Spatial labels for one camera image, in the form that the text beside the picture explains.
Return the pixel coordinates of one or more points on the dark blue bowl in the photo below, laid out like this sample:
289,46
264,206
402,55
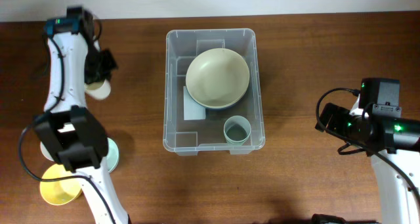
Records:
218,104

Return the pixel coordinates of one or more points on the cream cup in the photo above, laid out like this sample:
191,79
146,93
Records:
98,90

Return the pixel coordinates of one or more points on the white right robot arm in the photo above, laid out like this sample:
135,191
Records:
392,143

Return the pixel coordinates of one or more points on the grey translucent cup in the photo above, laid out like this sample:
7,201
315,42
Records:
237,128

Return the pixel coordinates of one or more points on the cream bowl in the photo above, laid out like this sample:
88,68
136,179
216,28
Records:
218,74

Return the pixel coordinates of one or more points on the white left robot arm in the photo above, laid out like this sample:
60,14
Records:
72,136

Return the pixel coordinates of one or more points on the mint green small bowl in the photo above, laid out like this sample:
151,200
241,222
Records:
112,157

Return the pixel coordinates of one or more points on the white small bowl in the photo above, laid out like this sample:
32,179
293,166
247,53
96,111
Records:
45,152

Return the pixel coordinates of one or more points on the clear plastic storage bin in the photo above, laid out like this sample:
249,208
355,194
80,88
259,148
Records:
188,138

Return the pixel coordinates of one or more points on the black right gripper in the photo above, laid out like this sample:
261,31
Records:
340,114

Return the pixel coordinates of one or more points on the yellow small bowl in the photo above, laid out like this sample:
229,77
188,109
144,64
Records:
59,192

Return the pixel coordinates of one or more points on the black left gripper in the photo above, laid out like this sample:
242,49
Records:
112,66

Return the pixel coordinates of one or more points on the mint green cup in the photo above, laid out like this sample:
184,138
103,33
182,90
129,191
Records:
236,143

